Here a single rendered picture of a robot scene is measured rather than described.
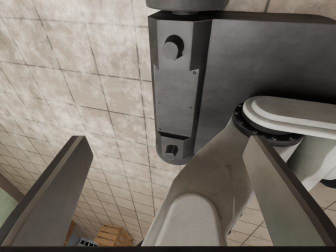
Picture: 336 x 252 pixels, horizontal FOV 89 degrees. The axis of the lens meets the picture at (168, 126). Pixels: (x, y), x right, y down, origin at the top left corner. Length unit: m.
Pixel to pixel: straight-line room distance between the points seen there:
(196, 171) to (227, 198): 0.06
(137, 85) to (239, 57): 0.45
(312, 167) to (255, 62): 0.26
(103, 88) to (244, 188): 0.74
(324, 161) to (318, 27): 0.26
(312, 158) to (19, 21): 1.10
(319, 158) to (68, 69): 0.94
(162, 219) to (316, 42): 0.45
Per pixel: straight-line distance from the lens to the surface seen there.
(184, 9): 0.43
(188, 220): 0.21
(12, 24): 1.06
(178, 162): 0.70
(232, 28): 0.46
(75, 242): 4.29
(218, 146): 0.34
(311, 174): 0.48
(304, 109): 0.43
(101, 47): 0.79
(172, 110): 0.54
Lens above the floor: 0.62
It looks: 47 degrees down
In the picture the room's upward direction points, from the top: 157 degrees counter-clockwise
